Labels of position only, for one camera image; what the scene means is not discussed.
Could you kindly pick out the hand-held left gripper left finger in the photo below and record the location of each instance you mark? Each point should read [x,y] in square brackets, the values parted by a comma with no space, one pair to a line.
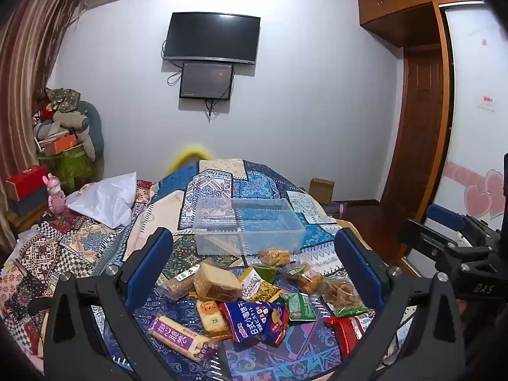
[153,262]

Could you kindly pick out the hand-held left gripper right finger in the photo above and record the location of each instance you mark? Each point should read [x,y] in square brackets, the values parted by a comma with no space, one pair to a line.
[357,266]

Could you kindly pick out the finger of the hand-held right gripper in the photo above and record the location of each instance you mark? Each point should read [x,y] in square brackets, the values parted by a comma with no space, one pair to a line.
[424,242]
[446,215]

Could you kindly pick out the clear cookie packet green edge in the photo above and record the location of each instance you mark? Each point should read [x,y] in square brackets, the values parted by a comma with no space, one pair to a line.
[342,293]

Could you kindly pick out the brown bread loaf packet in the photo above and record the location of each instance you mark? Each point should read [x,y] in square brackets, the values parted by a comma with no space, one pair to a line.
[177,283]

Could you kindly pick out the orange fried snack packet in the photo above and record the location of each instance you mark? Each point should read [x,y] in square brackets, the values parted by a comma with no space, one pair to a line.
[305,278]

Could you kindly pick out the red snack packet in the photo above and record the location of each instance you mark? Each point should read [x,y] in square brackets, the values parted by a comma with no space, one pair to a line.
[349,331]

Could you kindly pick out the sliced sandwich bread packet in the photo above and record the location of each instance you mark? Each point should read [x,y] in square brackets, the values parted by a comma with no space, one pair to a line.
[216,281]

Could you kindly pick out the small green snack packet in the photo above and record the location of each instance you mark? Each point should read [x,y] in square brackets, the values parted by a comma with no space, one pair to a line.
[299,306]

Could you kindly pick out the small orange cake packet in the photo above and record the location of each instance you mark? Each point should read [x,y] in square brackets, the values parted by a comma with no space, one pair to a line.
[212,317]

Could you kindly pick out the purple and cream long packet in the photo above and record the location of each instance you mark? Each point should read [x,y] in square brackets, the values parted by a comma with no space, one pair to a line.
[184,338]

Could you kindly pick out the clear fried snack packet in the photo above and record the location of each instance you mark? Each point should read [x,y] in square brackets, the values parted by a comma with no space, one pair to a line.
[274,256]

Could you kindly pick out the green triangular snack packet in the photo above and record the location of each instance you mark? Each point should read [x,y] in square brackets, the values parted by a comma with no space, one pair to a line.
[266,274]

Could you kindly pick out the clear plastic storage container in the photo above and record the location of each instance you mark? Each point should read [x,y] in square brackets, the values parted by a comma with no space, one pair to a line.
[246,226]

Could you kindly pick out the yellow snack packet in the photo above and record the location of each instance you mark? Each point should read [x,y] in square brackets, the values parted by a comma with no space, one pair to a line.
[260,289]

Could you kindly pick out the blue biscuit packet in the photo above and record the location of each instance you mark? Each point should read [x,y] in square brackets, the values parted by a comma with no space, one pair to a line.
[258,321]

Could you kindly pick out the pink heart stickers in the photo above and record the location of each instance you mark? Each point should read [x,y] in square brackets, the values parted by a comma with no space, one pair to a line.
[482,196]

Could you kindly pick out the white pillow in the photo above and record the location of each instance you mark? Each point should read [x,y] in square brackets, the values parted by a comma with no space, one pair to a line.
[103,200]

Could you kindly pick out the small cardboard box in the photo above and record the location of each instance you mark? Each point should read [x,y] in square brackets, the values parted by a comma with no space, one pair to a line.
[321,189]

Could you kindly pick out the wooden door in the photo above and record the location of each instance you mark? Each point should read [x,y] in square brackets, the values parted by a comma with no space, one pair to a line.
[414,135]

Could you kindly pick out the blue patchwork blanket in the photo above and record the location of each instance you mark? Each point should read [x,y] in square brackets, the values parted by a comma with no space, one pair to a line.
[222,190]

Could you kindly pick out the red checked patterned bedsheet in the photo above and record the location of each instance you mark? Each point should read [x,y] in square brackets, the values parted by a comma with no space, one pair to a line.
[51,254]

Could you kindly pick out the white sliding wardrobe door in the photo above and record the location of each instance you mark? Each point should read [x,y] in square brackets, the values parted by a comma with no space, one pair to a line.
[472,107]

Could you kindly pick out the pink toy rabbit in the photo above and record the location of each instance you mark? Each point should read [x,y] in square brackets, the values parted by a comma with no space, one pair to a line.
[55,197]

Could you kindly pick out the small white notice sticker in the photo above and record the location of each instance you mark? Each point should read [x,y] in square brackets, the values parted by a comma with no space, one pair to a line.
[487,101]

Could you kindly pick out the green box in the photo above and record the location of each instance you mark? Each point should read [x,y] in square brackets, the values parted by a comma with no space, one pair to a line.
[71,165]

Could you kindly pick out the dark grey box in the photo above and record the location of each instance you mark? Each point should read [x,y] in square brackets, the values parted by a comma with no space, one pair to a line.
[27,205]

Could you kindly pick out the orange box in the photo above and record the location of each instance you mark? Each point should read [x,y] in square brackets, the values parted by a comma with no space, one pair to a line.
[59,145]

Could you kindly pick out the red box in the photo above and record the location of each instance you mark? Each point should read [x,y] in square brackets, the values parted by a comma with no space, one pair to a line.
[26,182]

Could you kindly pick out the grey plush cushion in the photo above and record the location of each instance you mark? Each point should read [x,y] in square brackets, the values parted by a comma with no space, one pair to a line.
[81,121]

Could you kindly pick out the patterned dark cloth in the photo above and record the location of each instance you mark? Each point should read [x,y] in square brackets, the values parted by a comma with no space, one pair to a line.
[63,99]

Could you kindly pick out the wooden wardrobe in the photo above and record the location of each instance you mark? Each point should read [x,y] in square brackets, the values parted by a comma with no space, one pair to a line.
[408,12]

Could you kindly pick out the striped brown curtain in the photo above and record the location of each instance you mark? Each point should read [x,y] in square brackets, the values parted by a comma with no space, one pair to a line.
[27,67]

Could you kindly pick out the small wall monitor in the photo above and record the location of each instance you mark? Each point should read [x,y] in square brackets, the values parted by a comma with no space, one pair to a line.
[206,80]

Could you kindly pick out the large wall television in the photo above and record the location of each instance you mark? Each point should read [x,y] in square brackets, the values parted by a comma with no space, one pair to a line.
[212,37]

